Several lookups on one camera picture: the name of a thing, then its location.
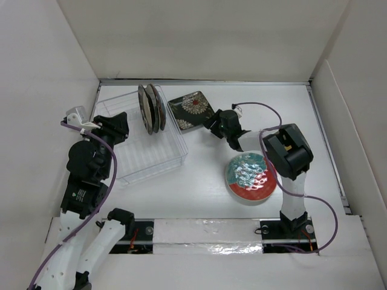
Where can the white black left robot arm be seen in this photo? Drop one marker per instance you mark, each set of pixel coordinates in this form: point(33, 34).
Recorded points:
point(83, 242)

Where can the blue round plate brown rim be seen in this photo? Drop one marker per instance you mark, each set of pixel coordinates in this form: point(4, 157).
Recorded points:
point(161, 108)

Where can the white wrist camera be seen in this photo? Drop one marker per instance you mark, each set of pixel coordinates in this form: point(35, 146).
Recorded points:
point(78, 117)
point(237, 109)

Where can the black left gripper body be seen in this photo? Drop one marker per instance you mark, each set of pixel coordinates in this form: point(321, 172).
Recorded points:
point(111, 132)

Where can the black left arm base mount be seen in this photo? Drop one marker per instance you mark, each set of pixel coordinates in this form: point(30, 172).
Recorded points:
point(138, 241)

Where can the cream round plate tree design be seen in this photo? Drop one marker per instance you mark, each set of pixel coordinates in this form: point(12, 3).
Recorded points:
point(154, 108)

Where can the red teal round plate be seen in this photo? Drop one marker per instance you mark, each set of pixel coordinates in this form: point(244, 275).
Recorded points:
point(249, 179)

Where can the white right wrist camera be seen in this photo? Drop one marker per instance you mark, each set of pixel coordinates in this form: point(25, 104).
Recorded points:
point(237, 109)

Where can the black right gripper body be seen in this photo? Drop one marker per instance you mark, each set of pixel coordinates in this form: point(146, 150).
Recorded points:
point(217, 128)

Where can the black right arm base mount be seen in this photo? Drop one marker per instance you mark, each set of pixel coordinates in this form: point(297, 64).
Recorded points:
point(276, 240)

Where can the round plate black checkered rim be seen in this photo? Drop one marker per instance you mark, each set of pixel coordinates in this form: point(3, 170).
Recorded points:
point(145, 107)

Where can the aluminium frame rail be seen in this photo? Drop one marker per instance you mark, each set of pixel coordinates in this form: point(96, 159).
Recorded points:
point(190, 82)

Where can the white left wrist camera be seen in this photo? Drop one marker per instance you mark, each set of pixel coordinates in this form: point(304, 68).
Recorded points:
point(78, 117)

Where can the clear plastic dish rack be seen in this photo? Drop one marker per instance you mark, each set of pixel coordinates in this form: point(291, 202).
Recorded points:
point(142, 155)

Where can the black square floral plate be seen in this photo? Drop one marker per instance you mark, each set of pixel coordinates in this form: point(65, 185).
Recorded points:
point(191, 110)

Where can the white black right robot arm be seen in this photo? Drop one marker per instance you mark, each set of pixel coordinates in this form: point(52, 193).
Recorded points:
point(286, 151)

